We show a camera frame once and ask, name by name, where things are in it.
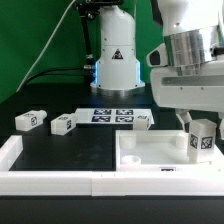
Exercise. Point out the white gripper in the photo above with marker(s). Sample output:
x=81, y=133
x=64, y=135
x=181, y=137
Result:
x=197, y=92

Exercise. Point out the white square table top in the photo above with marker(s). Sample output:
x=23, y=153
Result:
x=157, y=150

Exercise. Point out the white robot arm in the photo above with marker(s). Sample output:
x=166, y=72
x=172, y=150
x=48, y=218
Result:
x=187, y=69

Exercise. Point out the white sheet with markers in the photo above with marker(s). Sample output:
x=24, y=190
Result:
x=112, y=116

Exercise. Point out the black stand pole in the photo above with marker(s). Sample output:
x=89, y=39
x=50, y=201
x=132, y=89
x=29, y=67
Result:
x=88, y=10

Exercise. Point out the white U-shaped fence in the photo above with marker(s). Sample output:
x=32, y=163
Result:
x=129, y=178

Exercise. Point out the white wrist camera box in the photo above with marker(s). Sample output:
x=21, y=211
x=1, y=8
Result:
x=158, y=57

